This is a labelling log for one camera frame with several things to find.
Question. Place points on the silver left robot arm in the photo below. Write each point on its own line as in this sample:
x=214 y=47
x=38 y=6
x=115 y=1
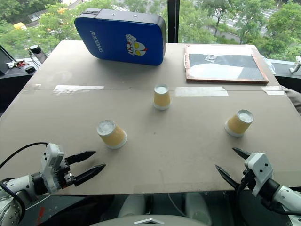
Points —
x=21 y=183

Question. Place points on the black window frame post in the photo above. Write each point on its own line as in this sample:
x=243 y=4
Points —
x=173 y=21

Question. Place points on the black side desk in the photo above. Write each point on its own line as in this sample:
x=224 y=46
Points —
x=14 y=78

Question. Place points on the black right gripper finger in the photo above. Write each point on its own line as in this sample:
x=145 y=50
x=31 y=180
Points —
x=228 y=176
x=242 y=153

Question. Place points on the silver robot torso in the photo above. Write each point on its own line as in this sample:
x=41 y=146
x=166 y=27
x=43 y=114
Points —
x=150 y=221

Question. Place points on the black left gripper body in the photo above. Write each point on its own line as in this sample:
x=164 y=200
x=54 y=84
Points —
x=67 y=175

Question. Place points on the clear tape strip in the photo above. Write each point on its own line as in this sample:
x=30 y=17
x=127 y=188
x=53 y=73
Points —
x=77 y=89

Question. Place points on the wooden framed board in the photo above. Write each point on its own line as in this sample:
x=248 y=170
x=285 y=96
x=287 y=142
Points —
x=223 y=68

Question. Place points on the beige cloth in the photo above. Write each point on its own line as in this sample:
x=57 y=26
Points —
x=294 y=100

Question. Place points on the blue cartoon print pad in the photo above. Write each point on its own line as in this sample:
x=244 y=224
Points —
x=113 y=37

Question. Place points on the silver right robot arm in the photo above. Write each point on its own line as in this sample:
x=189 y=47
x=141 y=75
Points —
x=285 y=195

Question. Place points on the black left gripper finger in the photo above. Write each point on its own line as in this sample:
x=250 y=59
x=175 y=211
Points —
x=89 y=174
x=81 y=156

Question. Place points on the white bracket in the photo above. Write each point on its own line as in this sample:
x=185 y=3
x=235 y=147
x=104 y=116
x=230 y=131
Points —
x=296 y=64

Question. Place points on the black puck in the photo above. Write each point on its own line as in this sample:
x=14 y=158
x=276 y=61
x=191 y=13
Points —
x=30 y=69

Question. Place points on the red and white small items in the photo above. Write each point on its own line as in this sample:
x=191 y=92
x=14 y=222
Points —
x=16 y=64

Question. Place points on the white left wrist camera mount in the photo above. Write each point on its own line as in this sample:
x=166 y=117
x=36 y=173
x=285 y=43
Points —
x=50 y=164

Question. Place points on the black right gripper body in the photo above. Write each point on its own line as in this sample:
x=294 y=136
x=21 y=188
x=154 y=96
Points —
x=248 y=180

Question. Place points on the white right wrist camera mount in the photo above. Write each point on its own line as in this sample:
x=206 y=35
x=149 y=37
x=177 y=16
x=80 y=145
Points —
x=259 y=167

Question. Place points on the yellow paper cup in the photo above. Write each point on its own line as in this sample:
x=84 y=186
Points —
x=237 y=124
x=114 y=137
x=161 y=97

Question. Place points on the black round knob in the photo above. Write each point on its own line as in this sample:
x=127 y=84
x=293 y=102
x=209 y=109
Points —
x=34 y=49

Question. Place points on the small grey round cap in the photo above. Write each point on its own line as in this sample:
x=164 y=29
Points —
x=210 y=58

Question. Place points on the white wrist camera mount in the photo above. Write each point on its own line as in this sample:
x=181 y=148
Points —
x=259 y=167
x=50 y=164

